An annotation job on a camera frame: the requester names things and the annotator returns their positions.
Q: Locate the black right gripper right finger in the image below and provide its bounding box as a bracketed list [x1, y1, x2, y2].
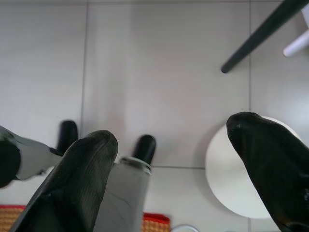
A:
[226, 111, 309, 232]

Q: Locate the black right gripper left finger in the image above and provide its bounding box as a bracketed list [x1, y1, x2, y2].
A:
[9, 130, 119, 232]

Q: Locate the white round stand base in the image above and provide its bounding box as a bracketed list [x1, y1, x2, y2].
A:
[204, 116, 302, 219]

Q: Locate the grey robot left leg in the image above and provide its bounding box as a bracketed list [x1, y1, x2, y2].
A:
[0, 120, 79, 188]

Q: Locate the grey robot leg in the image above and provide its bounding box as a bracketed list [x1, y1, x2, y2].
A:
[0, 120, 79, 188]
[93, 134, 157, 232]

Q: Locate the grey robot right leg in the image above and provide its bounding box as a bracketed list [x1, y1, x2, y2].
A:
[93, 134, 157, 232]

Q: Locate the red woven floor mat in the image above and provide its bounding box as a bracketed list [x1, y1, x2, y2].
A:
[0, 204, 171, 232]

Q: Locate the white round rim object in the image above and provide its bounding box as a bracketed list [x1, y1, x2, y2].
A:
[171, 224, 198, 232]

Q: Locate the black metal table leg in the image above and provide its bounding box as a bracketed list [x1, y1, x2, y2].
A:
[221, 0, 304, 74]

